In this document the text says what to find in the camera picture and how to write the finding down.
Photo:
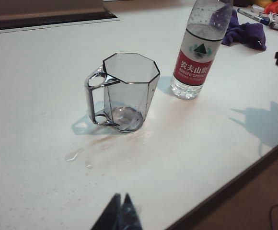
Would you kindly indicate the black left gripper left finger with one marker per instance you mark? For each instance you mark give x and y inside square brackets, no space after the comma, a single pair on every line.
[109,215]

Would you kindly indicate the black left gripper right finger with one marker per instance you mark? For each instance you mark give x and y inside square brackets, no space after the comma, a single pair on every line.
[130,215]

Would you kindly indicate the clear water bottle red label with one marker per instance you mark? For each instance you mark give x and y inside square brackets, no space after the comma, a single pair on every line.
[194,64]

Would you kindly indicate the spilled water puddle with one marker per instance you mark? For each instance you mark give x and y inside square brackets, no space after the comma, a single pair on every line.
[73,155]

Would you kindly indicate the transparent grey octagonal mug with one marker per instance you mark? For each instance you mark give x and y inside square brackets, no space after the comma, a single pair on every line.
[129,95]

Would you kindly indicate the purple cloth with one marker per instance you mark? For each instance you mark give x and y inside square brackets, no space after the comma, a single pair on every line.
[249,33]

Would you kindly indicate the blue and white marker pen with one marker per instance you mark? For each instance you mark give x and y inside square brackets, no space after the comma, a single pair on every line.
[251,16]

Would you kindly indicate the yellow object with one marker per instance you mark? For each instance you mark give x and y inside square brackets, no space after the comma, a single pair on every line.
[262,2]

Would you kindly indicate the brown board with black edge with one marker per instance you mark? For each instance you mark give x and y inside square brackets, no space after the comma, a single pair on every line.
[45,16]

